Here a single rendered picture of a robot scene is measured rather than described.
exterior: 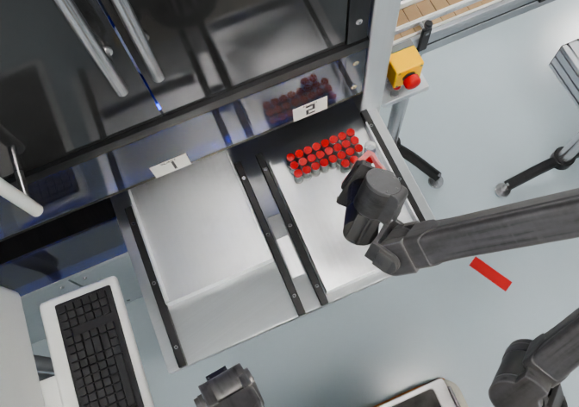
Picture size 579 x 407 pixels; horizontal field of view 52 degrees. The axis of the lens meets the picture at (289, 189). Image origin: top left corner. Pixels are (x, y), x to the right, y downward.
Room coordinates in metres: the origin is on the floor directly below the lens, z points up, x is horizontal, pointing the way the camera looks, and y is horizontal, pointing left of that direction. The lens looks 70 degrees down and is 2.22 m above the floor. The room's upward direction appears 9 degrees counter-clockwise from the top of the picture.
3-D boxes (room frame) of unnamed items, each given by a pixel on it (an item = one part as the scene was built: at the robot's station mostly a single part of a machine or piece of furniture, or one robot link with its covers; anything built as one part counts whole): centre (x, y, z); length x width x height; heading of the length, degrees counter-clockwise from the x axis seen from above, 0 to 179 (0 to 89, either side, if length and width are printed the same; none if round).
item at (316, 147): (0.57, -0.09, 0.90); 0.18 x 0.02 x 0.05; 104
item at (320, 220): (0.42, -0.13, 0.90); 0.34 x 0.26 x 0.04; 14
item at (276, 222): (0.34, 0.03, 0.91); 0.14 x 0.03 x 0.06; 15
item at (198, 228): (0.45, 0.23, 0.90); 0.34 x 0.26 x 0.04; 14
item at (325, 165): (0.53, -0.10, 0.90); 0.18 x 0.02 x 0.05; 104
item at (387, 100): (0.75, -0.32, 0.87); 0.14 x 0.13 x 0.02; 14
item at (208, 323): (0.42, 0.05, 0.87); 0.70 x 0.48 x 0.02; 104
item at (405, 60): (0.71, -0.31, 0.99); 0.08 x 0.07 x 0.07; 14
